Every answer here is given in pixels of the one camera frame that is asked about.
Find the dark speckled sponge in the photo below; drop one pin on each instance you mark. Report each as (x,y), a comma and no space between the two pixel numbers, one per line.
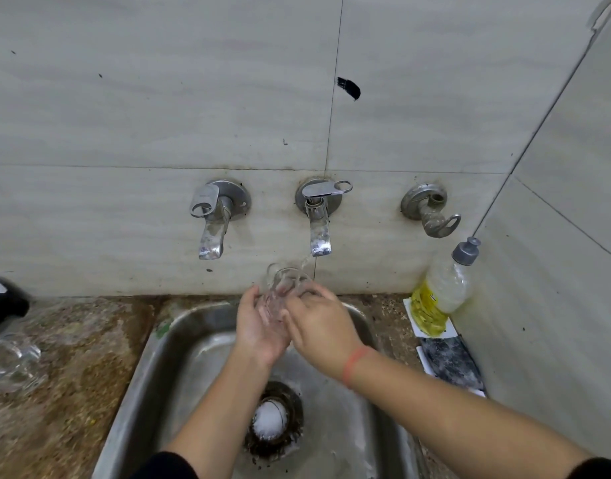
(452,361)

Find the black tape piece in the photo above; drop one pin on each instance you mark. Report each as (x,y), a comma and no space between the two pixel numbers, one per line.
(348,88)

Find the yellow dish soap bottle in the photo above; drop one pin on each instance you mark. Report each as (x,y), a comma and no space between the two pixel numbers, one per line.
(440,291)

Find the grey wall valve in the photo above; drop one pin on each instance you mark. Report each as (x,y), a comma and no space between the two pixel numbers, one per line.
(425,204)

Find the black right sleeve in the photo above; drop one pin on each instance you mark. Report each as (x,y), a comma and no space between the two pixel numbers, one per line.
(597,469)

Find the person's left hand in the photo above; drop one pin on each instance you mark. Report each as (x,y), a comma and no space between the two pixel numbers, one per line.
(255,336)

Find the metal sink drain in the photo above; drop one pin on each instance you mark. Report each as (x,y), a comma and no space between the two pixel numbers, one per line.
(273,421)

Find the clear glass cup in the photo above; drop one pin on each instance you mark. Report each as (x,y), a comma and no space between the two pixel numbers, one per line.
(13,364)
(283,289)

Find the person's left forearm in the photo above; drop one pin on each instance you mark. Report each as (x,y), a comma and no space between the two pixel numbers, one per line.
(220,424)

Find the orange wrist thread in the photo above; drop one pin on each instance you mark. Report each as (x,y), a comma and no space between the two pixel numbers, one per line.
(354,366)

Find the person's right forearm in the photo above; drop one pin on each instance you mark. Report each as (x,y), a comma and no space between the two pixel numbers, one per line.
(465,419)

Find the person's right hand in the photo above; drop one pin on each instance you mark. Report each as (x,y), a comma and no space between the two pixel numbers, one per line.
(325,334)

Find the stainless steel sink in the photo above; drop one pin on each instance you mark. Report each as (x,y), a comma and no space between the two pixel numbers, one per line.
(145,389)

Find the chrome wall tap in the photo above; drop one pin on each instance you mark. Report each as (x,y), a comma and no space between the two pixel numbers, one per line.
(218,201)
(319,204)

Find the black dish rack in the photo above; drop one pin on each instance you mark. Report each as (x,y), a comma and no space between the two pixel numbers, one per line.
(3,304)

